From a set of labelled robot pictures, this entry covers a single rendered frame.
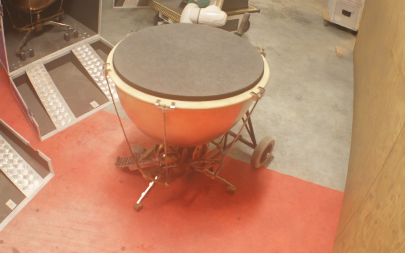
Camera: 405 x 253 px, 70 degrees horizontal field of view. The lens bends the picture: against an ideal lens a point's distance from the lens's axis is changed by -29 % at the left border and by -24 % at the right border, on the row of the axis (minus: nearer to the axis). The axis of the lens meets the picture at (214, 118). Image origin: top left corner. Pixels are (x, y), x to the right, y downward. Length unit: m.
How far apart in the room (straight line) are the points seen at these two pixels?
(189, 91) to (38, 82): 1.72
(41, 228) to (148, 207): 0.70
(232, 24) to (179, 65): 2.07
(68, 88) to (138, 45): 1.29
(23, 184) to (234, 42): 1.46
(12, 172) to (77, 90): 1.01
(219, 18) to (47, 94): 1.41
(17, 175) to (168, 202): 1.00
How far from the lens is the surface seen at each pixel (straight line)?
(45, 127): 2.51
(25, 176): 2.17
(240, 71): 1.51
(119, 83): 1.44
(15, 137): 2.39
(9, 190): 2.17
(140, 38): 1.72
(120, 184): 2.08
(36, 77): 2.87
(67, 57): 3.17
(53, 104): 2.63
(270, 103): 2.82
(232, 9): 3.54
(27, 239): 1.93
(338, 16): 4.71
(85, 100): 2.68
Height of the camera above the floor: 1.56
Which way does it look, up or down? 38 degrees down
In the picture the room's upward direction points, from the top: 9 degrees clockwise
